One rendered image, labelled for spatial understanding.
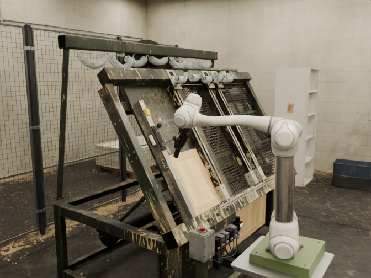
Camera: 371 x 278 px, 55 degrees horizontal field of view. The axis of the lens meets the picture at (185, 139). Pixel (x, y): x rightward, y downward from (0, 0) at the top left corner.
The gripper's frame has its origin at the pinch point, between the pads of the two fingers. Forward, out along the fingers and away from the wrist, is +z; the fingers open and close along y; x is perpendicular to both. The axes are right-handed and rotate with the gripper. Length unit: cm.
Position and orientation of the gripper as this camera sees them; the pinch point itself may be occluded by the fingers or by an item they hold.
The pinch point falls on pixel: (176, 152)
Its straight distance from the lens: 228.8
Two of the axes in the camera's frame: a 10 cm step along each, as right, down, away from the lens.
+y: -6.1, 2.0, -7.6
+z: -2.8, 8.5, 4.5
